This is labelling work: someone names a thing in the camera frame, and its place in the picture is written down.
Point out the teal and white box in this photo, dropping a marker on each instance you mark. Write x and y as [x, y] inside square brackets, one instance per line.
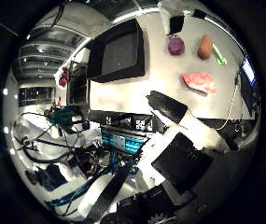
[121, 141]

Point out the purple eggplant plush toy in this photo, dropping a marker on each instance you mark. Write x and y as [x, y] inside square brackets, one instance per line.
[176, 45]

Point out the orange carrot plush toy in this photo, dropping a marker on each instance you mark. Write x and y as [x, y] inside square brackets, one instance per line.
[205, 47]

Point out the black control box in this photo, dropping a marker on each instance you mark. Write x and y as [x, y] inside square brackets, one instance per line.
[120, 119]

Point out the red cloth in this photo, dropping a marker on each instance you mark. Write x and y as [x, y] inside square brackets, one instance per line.
[64, 77]

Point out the black tape patch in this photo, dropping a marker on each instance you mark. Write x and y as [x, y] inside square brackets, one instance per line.
[199, 13]

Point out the red steak plush toy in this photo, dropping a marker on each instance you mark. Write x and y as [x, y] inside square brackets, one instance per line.
[199, 82]

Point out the computer monitor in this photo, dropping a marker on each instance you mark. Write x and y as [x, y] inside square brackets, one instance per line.
[248, 74]

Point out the person in green shirt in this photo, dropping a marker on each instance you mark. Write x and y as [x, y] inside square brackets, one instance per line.
[62, 115]

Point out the black rectangular container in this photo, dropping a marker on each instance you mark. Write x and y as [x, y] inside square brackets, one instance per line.
[120, 53]

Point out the metal shelf cart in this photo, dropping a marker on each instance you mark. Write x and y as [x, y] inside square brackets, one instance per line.
[78, 85]

